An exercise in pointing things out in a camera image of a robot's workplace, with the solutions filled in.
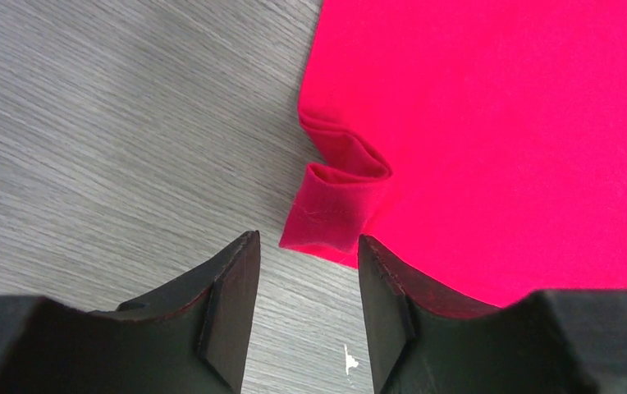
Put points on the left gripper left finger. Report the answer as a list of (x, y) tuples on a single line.
[(189, 335)]

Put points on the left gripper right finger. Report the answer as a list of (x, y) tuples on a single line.
[(424, 337)]

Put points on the red garment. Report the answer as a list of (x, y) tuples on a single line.
[(483, 142)]

